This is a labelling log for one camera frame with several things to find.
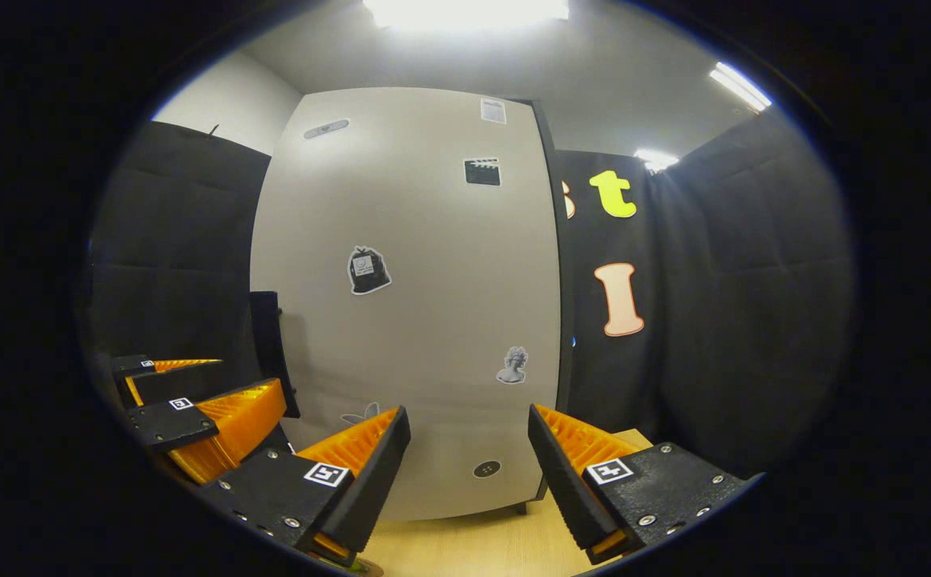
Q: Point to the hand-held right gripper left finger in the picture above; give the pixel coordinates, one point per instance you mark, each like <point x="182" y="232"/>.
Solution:
<point x="373" y="473"/>

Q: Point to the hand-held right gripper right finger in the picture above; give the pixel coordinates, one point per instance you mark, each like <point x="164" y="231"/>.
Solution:
<point x="562" y="473"/>

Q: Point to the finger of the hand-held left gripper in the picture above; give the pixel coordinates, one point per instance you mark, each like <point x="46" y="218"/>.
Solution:
<point x="185" y="383"/>
<point x="169" y="421"/>

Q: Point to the grey cabinet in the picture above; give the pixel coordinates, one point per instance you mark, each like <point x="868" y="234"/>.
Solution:
<point x="566" y="280"/>

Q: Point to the beige cabinet door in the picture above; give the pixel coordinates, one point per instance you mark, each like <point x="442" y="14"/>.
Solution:
<point x="433" y="280"/>

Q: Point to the black backdrop cloth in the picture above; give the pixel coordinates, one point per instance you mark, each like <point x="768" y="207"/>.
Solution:
<point x="177" y="240"/>

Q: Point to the small ceiling light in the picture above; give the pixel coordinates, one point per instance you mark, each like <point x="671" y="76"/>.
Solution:
<point x="656" y="160"/>

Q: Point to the long ceiling light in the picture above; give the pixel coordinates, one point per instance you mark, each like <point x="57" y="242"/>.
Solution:
<point x="740" y="86"/>

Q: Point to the large ceiling light panel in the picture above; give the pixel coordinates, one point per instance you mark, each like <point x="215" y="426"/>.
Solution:
<point x="465" y="11"/>

